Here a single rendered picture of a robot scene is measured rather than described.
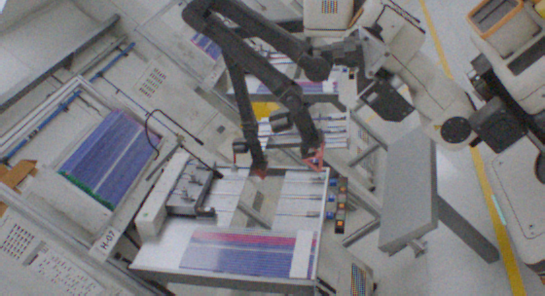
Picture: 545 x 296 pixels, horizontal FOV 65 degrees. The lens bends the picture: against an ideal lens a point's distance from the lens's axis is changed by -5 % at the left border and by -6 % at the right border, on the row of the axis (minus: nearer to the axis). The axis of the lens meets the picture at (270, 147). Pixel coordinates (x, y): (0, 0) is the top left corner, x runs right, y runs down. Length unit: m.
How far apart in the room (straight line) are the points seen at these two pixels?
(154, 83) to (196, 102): 0.30
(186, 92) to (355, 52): 1.87
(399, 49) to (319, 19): 0.27
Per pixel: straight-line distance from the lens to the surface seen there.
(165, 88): 3.04
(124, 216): 1.92
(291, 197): 2.00
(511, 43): 1.51
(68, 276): 2.06
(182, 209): 1.98
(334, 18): 1.41
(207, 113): 3.03
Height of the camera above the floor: 1.52
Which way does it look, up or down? 15 degrees down
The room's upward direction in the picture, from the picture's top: 51 degrees counter-clockwise
